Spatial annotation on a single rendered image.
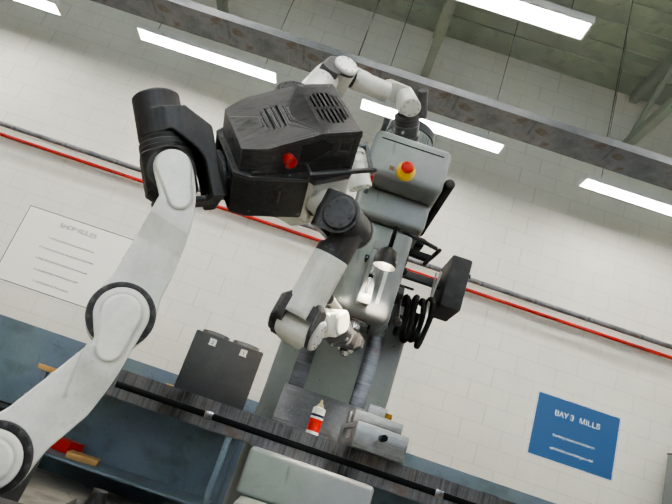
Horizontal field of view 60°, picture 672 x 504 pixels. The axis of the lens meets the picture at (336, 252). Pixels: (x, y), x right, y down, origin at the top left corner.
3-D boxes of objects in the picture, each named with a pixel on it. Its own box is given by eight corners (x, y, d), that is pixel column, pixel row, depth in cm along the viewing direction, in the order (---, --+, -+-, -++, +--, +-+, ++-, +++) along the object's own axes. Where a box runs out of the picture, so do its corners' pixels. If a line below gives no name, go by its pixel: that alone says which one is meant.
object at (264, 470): (363, 537, 148) (376, 488, 152) (233, 492, 149) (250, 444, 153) (344, 515, 195) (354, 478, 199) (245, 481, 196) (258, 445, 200)
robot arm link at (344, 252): (338, 256, 134) (366, 205, 136) (306, 241, 138) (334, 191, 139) (351, 269, 145) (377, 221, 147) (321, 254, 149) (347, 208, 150)
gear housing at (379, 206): (424, 232, 189) (432, 205, 193) (353, 208, 190) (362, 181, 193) (404, 263, 221) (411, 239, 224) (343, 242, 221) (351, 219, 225)
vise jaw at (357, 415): (400, 438, 172) (404, 424, 174) (352, 421, 172) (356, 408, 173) (395, 438, 178) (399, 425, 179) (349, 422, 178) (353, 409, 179)
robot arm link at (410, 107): (397, 132, 197) (398, 99, 190) (391, 118, 205) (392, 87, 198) (430, 129, 198) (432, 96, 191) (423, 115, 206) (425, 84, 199)
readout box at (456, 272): (463, 312, 216) (476, 261, 223) (439, 304, 216) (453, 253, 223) (448, 323, 235) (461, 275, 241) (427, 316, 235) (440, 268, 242)
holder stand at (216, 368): (242, 411, 177) (265, 348, 184) (173, 387, 175) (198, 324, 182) (240, 412, 189) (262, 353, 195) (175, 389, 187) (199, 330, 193)
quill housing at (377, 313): (390, 324, 182) (416, 233, 193) (326, 303, 183) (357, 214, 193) (380, 336, 200) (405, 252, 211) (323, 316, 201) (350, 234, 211)
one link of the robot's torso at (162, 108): (132, 85, 135) (208, 84, 142) (128, 109, 147) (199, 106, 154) (151, 201, 131) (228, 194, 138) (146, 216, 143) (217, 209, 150)
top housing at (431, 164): (442, 194, 183) (454, 150, 189) (362, 167, 184) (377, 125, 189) (411, 243, 228) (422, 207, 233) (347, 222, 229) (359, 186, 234)
